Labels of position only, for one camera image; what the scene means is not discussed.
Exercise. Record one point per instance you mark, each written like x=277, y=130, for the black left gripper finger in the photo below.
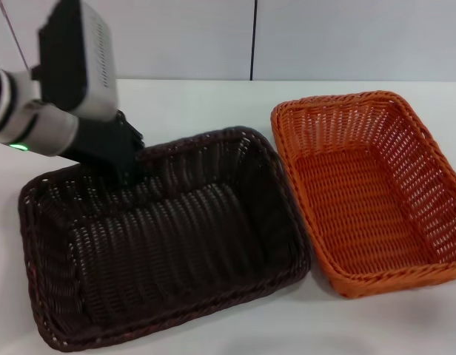
x=127, y=180

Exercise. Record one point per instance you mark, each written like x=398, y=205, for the orange woven basket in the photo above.
x=365, y=207

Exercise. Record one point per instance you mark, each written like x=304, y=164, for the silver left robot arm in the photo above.
x=39, y=129

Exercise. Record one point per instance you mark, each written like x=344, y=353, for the dark brown woven basket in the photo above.
x=183, y=240

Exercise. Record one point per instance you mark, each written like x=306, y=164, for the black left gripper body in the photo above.
x=102, y=144

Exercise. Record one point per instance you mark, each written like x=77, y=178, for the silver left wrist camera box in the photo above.
x=96, y=55

